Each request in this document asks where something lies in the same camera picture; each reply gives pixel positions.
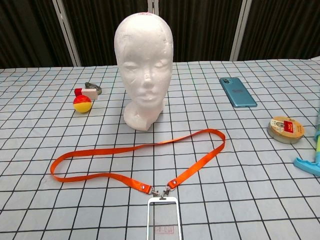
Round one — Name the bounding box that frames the blue and green toy pump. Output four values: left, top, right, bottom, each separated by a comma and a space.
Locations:
293, 101, 320, 177

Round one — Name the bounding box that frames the red and white block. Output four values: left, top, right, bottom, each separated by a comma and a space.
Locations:
74, 87, 100, 101

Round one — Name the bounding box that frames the white foam mannequin head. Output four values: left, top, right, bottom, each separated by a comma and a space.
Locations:
113, 11, 174, 132

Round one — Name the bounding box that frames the red and yellow ball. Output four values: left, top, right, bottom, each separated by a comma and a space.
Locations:
72, 94, 93, 114

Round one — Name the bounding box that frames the teal smartphone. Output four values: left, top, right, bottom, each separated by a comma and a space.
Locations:
219, 76, 258, 109

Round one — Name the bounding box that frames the orange lanyard strap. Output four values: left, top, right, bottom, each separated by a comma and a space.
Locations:
49, 128, 226, 240

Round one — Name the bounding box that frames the black folding screen white frame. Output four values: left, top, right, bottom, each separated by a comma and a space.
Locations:
0, 0, 320, 69

